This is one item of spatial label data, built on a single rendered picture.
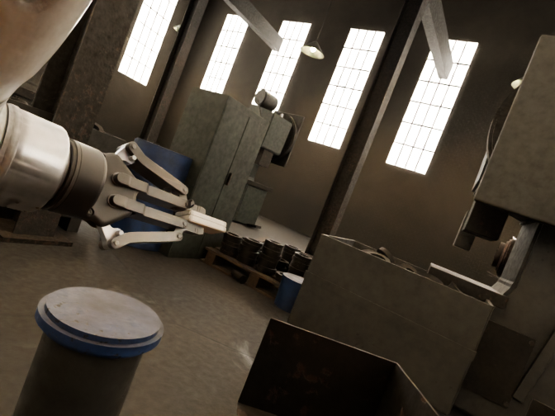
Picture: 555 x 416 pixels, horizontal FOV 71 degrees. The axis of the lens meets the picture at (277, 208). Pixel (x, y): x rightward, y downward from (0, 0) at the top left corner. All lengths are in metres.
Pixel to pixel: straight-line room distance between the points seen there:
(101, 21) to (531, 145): 2.69
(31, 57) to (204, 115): 3.30
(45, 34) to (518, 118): 2.55
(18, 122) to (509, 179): 2.45
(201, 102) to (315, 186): 7.80
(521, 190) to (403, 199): 7.83
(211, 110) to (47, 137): 3.18
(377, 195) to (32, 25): 10.31
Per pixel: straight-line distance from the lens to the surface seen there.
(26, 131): 0.40
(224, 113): 3.47
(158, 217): 0.49
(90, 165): 0.42
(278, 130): 7.91
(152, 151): 3.42
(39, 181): 0.40
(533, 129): 2.68
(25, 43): 0.29
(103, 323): 1.09
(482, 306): 2.36
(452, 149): 10.44
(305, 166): 11.41
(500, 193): 2.58
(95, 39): 2.93
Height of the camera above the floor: 0.89
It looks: 2 degrees down
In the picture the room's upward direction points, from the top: 21 degrees clockwise
